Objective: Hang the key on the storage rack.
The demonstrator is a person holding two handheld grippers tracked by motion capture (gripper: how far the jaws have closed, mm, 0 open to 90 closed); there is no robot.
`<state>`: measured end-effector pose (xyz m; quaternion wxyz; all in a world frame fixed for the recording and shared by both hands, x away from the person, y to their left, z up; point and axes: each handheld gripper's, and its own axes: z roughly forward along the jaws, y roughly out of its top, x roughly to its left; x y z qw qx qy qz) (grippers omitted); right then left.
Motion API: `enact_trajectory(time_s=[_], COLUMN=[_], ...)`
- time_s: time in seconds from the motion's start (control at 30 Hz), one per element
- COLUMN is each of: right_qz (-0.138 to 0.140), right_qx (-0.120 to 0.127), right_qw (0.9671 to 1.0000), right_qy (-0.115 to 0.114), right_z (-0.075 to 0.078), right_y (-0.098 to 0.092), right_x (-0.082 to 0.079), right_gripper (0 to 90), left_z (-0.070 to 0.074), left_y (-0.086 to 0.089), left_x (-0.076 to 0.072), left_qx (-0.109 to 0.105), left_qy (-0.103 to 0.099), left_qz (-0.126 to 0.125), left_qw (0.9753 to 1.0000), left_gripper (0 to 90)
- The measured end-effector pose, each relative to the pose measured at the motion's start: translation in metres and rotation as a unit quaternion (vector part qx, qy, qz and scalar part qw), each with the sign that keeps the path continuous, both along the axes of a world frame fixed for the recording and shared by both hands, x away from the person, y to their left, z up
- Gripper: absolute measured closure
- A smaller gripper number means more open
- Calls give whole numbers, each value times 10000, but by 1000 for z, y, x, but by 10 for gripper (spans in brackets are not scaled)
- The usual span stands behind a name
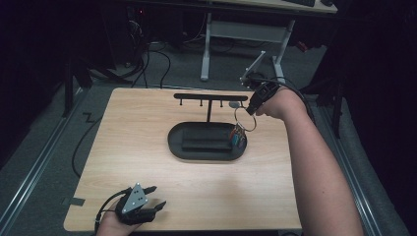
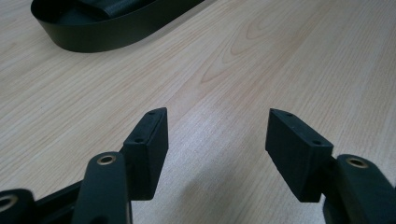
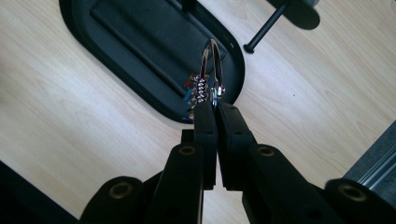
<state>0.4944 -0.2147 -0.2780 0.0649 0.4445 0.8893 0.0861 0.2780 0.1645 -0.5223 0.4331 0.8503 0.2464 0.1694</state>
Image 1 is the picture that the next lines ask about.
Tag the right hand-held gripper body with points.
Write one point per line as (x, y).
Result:
(262, 88)

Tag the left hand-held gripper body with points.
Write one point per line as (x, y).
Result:
(135, 200)

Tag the black key stand with tray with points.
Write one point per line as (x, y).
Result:
(196, 155)

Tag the black wallet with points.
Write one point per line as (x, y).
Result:
(206, 139)

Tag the person's right hand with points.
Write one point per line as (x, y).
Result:
(283, 103)

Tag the person's left hand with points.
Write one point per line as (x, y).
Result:
(111, 227)

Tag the grey round disc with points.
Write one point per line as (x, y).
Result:
(233, 104)

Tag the grey tape strip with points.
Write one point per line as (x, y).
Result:
(78, 201)

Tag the black metal stand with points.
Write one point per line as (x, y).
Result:
(69, 88)
(336, 108)

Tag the black keyboard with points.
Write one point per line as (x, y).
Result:
(300, 2)

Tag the black computer mouse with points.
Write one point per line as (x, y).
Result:
(327, 2)

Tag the black computer tower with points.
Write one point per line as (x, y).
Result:
(136, 36)

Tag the white desk frame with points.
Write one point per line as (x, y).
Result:
(246, 31)

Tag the metal floor rail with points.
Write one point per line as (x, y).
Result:
(357, 183)
(36, 164)

